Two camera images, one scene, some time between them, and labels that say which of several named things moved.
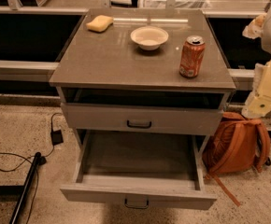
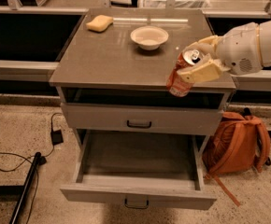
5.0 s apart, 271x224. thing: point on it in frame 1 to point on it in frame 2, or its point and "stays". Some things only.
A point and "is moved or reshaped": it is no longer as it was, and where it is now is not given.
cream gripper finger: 268,89 to 208,70
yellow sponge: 100,23 stays
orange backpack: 242,144 stays
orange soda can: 192,56 is moved or reshaped
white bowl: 149,37 stays
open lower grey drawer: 139,168 stays
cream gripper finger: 255,29 to 211,45
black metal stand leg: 24,193 stays
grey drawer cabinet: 145,91 stays
